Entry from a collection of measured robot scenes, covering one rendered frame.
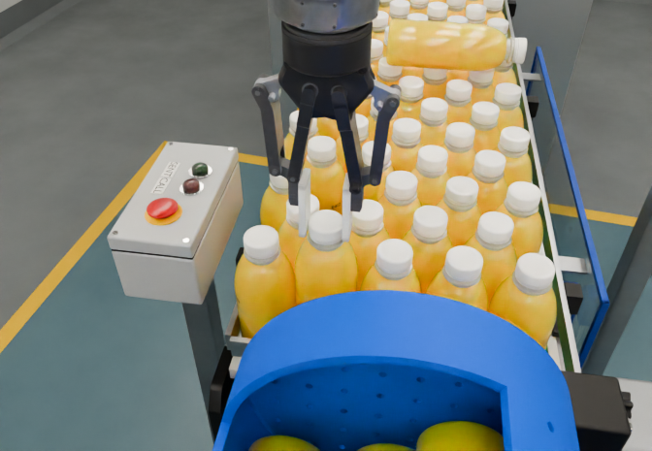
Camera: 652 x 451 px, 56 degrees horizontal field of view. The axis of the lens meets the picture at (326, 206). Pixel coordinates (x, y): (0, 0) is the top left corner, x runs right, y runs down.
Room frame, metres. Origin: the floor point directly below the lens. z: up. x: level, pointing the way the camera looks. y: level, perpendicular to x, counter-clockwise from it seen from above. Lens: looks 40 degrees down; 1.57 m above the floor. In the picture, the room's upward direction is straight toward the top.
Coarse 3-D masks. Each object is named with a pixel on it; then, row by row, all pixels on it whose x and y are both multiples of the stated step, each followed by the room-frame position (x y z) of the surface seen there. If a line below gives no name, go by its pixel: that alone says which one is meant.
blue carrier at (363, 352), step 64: (320, 320) 0.29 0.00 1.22; (384, 320) 0.28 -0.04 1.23; (448, 320) 0.28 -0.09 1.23; (256, 384) 0.26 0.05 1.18; (320, 384) 0.31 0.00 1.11; (384, 384) 0.30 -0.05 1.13; (448, 384) 0.29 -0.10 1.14; (512, 384) 0.24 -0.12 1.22; (320, 448) 0.31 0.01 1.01; (512, 448) 0.19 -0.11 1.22; (576, 448) 0.22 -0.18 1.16
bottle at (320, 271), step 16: (304, 256) 0.47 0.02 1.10; (320, 256) 0.47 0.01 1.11; (336, 256) 0.47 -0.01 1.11; (352, 256) 0.48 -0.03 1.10; (304, 272) 0.47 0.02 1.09; (320, 272) 0.46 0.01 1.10; (336, 272) 0.46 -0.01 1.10; (352, 272) 0.47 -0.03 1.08; (304, 288) 0.46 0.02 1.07; (320, 288) 0.45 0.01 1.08; (336, 288) 0.45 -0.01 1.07; (352, 288) 0.47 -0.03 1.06
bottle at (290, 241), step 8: (288, 224) 0.55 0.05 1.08; (296, 224) 0.54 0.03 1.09; (280, 232) 0.55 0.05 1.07; (288, 232) 0.54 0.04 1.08; (296, 232) 0.54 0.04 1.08; (280, 240) 0.54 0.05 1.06; (288, 240) 0.54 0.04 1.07; (296, 240) 0.53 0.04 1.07; (304, 240) 0.53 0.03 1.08; (280, 248) 0.54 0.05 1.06; (288, 248) 0.53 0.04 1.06; (296, 248) 0.53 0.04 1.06; (288, 256) 0.53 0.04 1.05; (296, 256) 0.52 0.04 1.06
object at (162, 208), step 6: (162, 198) 0.57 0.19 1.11; (168, 198) 0.57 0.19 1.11; (150, 204) 0.55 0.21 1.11; (156, 204) 0.55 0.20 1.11; (162, 204) 0.55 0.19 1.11; (168, 204) 0.55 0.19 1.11; (174, 204) 0.55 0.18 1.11; (150, 210) 0.54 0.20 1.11; (156, 210) 0.54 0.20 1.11; (162, 210) 0.54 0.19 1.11; (168, 210) 0.54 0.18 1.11; (174, 210) 0.54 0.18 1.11; (150, 216) 0.54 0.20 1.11; (156, 216) 0.53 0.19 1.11; (162, 216) 0.53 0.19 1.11; (168, 216) 0.54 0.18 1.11
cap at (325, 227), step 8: (312, 216) 0.49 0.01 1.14; (320, 216) 0.49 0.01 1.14; (328, 216) 0.49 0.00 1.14; (336, 216) 0.49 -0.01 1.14; (312, 224) 0.48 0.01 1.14; (320, 224) 0.48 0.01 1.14; (328, 224) 0.48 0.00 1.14; (336, 224) 0.48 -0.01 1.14; (312, 232) 0.47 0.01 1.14; (320, 232) 0.47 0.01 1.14; (328, 232) 0.47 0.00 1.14; (336, 232) 0.47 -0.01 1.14; (312, 240) 0.48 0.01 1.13; (320, 240) 0.47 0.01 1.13; (328, 240) 0.47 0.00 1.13; (336, 240) 0.47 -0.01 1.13
